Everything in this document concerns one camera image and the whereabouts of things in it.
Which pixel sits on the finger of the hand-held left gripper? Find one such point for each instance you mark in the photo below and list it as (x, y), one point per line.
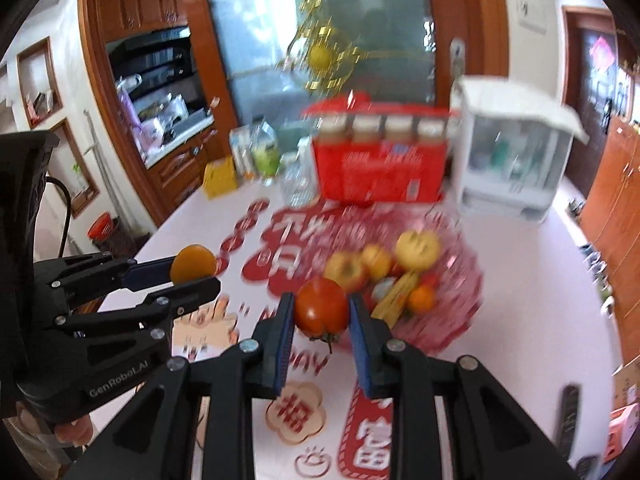
(197, 292)
(150, 272)

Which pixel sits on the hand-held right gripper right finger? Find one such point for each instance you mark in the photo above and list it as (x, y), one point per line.
(360, 352)

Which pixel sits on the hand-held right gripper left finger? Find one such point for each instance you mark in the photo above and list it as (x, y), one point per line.
(285, 347)

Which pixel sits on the small orange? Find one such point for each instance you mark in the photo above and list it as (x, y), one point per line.
(192, 262)

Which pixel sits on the red tomato with stem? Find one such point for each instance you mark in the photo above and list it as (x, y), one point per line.
(322, 310)

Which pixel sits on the pink glass fruit plate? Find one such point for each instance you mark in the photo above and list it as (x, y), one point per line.
(450, 315)

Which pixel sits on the person's left hand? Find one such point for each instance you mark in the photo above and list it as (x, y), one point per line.
(75, 431)

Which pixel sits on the red plastic basket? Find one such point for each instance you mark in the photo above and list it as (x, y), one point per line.
(101, 226)

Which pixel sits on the orange tangerine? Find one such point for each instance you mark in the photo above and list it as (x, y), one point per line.
(422, 299)

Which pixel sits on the brown wooden cabinet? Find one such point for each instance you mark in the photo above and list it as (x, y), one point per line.
(175, 180)

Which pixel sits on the yellow box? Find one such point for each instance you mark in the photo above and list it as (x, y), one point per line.
(220, 177)

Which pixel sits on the clear drinking glass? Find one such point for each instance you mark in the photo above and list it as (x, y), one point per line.
(297, 180)

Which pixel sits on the bottle with green label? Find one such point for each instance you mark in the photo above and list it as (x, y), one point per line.
(265, 152)

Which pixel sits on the printed red and white tablecloth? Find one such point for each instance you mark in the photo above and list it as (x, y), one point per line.
(525, 320)

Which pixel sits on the red paper cup package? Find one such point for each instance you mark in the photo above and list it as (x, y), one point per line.
(380, 170)

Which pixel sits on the black remote control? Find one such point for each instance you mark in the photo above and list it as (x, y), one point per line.
(567, 420)

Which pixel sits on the white countertop cabinet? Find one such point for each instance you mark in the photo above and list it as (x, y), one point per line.
(510, 160)

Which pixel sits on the gold hanging ornament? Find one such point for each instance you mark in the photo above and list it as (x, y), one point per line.
(320, 55)

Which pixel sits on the wooden wardrobe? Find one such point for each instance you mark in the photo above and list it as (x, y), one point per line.
(615, 200)

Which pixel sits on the brown wooden door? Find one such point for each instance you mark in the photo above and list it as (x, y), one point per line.
(585, 110)

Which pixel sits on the wooden framed wall niche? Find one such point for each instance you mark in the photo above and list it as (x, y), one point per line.
(40, 85)
(75, 170)

